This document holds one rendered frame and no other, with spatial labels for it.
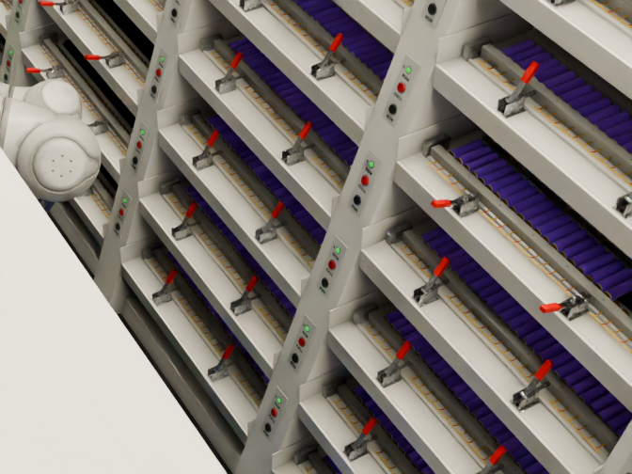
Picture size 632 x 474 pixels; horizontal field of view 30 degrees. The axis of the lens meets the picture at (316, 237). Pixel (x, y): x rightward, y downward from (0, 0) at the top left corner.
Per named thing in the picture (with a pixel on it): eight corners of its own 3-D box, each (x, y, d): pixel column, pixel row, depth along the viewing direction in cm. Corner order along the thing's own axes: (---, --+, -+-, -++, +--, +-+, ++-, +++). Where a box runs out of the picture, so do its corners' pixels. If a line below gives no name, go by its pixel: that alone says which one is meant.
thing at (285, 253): (300, 313, 232) (303, 263, 222) (158, 145, 268) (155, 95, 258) (385, 276, 240) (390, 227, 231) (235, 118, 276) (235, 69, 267)
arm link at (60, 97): (77, 126, 216) (5, 108, 213) (94, 77, 204) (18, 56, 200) (68, 175, 211) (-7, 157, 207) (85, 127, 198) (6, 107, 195)
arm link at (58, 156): (105, 112, 162) (5, 93, 159) (116, 121, 145) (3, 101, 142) (88, 205, 164) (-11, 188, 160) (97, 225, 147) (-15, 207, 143)
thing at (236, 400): (247, 450, 252) (247, 409, 242) (122, 276, 288) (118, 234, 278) (327, 411, 260) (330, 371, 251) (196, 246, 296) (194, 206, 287)
